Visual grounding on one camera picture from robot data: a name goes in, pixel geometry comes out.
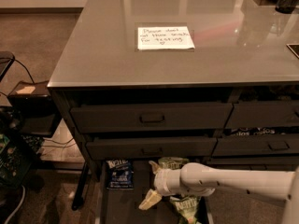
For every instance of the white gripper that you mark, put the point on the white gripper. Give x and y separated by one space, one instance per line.
163 181

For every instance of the dark grey drawer cabinet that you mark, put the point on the dark grey drawer cabinet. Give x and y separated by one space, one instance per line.
239 55

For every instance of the white handwritten paper note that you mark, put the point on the white handwritten paper note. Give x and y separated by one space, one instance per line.
154 38

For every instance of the top right drawer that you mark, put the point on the top right drawer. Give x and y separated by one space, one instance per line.
264 114

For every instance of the green Kettle bag back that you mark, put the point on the green Kettle bag back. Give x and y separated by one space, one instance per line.
172 163

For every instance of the black box with label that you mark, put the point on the black box with label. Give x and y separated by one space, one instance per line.
39 114

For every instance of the bottom right drawer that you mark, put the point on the bottom right drawer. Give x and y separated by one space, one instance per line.
281 163

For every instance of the dark crate of snacks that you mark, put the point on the dark crate of snacks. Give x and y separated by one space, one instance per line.
16 158

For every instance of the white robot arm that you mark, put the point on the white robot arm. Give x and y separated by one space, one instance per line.
197 179

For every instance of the dark tablet on counter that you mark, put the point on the dark tablet on counter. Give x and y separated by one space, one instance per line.
294 48

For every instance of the top left drawer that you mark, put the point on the top left drawer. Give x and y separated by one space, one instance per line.
150 117

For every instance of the open bottom left drawer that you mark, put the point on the open bottom left drawer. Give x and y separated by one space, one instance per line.
120 206

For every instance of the green kettle bag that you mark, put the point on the green kettle bag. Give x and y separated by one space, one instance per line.
172 163
187 208

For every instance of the green Kettle bag front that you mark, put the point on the green Kettle bag front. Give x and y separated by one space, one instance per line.
187 208

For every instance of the middle right drawer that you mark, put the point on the middle right drawer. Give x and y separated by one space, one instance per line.
257 145

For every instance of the blue Kettle chip bag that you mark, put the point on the blue Kettle chip bag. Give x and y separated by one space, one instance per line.
120 174

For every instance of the middle left drawer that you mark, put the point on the middle left drawer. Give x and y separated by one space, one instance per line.
142 148

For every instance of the dark snack bags in drawer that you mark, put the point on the dark snack bags in drawer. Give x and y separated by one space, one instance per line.
261 131

